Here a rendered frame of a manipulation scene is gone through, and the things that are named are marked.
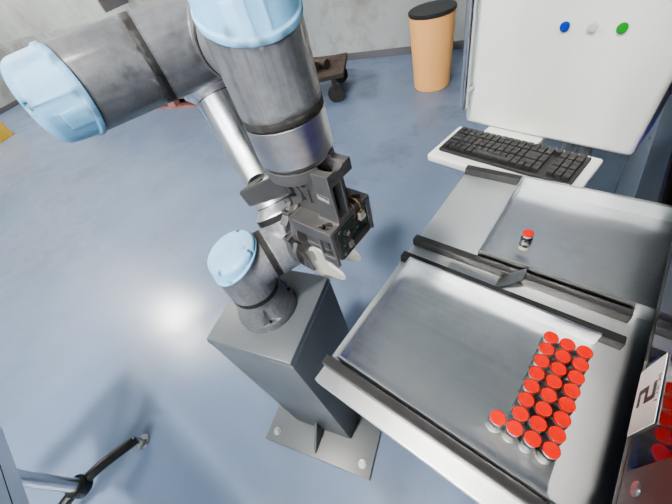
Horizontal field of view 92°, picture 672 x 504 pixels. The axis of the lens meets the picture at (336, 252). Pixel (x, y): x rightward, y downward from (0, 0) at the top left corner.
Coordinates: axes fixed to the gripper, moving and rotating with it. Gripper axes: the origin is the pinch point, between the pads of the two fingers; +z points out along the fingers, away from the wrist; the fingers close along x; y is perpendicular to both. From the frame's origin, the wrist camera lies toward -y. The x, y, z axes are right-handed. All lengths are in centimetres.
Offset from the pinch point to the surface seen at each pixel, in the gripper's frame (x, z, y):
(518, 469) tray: -4.4, 21.5, 31.8
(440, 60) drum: 272, 83, -113
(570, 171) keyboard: 71, 27, 20
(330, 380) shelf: -9.6, 21.6, 1.6
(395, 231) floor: 97, 110, -57
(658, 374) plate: 9.0, 5.7, 38.7
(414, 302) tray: 12.2, 21.4, 6.6
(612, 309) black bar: 26.3, 19.7, 35.9
